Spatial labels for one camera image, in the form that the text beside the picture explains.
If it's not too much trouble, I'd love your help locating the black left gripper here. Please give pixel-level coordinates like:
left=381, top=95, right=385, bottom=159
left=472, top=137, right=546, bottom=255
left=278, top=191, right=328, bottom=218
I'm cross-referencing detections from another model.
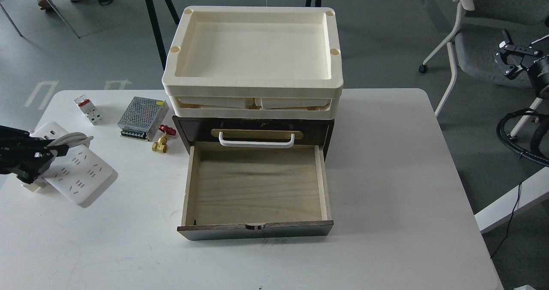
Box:
left=0, top=126, right=69, bottom=184

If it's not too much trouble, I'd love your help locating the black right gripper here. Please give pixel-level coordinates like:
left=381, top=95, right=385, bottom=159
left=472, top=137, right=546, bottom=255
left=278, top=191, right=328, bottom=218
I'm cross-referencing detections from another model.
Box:
left=494, top=29, right=549, bottom=99

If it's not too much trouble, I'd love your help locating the white power strip with cable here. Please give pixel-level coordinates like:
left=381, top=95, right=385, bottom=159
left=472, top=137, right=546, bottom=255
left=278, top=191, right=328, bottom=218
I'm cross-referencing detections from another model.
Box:
left=38, top=145, right=118, bottom=208

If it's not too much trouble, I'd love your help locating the white adapter plug with prongs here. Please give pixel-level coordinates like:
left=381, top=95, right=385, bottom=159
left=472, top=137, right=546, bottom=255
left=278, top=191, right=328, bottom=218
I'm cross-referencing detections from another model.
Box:
left=21, top=179, right=49, bottom=192

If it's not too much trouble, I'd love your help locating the grey office chair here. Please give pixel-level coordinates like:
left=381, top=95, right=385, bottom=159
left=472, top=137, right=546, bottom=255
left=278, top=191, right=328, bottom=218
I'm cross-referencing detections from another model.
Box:
left=418, top=0, right=548, bottom=116

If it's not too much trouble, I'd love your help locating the white red circuit breaker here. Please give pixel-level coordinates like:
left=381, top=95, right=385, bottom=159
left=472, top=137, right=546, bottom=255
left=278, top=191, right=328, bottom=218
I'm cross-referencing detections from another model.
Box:
left=74, top=94, right=103, bottom=125

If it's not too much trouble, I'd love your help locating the silver metal power supply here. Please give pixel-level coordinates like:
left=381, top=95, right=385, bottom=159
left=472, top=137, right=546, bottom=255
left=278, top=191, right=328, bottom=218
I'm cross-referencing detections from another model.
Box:
left=118, top=96, right=169, bottom=142

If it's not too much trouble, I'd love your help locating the white bench edge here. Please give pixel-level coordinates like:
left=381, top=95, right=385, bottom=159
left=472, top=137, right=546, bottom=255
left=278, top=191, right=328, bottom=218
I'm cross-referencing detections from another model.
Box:
left=475, top=167, right=549, bottom=233

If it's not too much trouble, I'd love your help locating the open wooden drawer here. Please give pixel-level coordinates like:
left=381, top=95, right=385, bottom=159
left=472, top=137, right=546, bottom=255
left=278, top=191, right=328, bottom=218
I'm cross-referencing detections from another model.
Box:
left=177, top=142, right=334, bottom=241

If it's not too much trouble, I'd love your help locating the cream plastic tray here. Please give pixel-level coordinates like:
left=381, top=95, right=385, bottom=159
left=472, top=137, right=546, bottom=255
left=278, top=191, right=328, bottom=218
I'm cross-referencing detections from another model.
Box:
left=162, top=5, right=344, bottom=120

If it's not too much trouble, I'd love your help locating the black corrugated cable hose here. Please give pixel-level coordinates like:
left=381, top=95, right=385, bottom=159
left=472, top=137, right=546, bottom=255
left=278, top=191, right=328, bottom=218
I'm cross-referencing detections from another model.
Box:
left=496, top=108, right=549, bottom=167

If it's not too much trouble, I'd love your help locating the brass valve with red handle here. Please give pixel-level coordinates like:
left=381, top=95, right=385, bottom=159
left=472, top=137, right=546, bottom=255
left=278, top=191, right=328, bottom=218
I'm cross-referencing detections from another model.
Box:
left=151, top=124, right=177, bottom=154

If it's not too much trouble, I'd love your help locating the white drawer handle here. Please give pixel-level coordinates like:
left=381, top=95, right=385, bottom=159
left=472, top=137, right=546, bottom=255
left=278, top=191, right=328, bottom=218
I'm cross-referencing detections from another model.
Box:
left=218, top=132, right=296, bottom=148

